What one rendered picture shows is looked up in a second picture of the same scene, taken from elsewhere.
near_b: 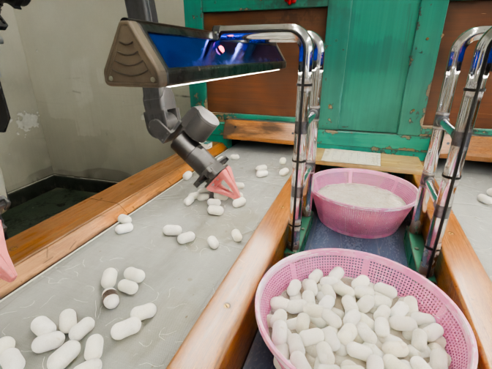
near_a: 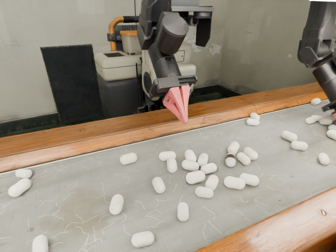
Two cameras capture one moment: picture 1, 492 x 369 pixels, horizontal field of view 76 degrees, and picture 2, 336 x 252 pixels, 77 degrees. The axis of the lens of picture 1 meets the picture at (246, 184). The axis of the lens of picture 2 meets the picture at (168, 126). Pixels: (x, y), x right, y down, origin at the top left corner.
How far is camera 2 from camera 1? 0.06 m
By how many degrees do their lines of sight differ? 42
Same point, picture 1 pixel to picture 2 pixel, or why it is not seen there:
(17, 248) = (191, 111)
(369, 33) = not seen: outside the picture
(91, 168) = (240, 85)
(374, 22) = not seen: outside the picture
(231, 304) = (327, 214)
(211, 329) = (300, 221)
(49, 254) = (204, 120)
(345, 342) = not seen: outside the picture
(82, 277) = (217, 140)
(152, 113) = (308, 41)
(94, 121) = (253, 54)
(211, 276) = (312, 183)
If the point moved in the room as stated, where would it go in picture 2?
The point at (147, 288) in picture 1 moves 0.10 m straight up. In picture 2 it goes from (256, 166) to (266, 123)
